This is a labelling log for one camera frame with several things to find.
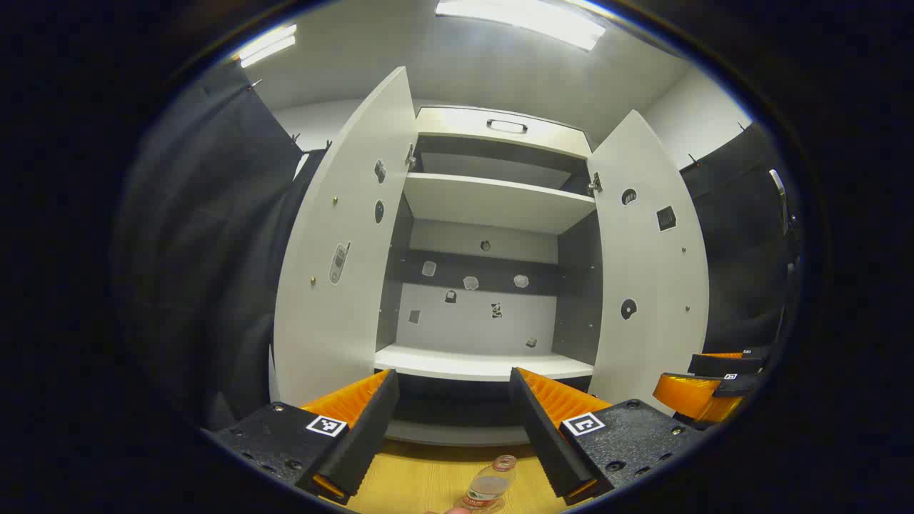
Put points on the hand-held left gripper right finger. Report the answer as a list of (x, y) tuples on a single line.
[(543, 442)]

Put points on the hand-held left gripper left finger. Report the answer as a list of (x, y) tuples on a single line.
[(364, 435)]

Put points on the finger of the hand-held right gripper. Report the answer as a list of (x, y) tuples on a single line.
[(725, 365), (692, 396)]

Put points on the clear water bottle red label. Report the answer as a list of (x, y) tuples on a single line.
[(489, 489)]

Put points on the black backdrop cloth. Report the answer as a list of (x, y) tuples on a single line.
[(200, 235), (735, 250), (282, 235)]

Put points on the silver metal bar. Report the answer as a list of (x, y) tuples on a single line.
[(778, 187)]

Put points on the white cabinet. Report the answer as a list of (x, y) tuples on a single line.
[(493, 200)]

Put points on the small ceiling light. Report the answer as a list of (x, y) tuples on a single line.
[(268, 46)]

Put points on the large ceiling light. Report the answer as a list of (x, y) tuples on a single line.
[(521, 18)]

